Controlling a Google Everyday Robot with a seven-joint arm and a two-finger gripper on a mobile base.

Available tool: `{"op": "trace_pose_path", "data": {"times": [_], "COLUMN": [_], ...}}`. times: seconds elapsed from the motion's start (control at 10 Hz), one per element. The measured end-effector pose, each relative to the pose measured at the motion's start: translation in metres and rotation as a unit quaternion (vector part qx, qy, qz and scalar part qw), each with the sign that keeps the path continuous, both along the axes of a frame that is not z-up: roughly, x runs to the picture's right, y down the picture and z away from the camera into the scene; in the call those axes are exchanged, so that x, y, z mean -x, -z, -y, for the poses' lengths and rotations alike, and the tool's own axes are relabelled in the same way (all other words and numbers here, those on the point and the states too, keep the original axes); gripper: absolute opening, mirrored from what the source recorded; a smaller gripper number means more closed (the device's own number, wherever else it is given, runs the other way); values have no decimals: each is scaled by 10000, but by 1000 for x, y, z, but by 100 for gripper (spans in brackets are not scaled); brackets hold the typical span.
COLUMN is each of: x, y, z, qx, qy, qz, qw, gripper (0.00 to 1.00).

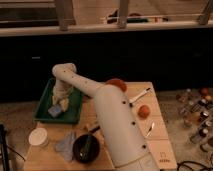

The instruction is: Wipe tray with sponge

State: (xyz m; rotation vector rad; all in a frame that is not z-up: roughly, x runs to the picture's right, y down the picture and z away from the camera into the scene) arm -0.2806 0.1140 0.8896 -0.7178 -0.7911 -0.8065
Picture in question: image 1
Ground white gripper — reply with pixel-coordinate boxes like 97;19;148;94
52;80;73;112

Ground green plastic tray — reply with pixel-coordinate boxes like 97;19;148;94
34;78;83;124

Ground orange ball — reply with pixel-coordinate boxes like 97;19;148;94
137;105;150;119

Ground black bowl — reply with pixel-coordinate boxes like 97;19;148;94
73;134;100;163

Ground black handled tool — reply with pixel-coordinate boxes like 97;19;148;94
85;125;100;134

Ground silver knife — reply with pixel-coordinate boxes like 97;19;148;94
146;122;155;137

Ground grey crumpled cloth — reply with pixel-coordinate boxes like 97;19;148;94
55;132;76;162

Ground red round object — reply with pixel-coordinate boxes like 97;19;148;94
106;78;127;92

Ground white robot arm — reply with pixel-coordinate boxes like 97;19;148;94
52;63;160;171

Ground green utensil in bowl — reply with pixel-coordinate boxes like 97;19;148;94
80;135;92;160

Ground blue sponge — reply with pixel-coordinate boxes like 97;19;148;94
48;104;62;118

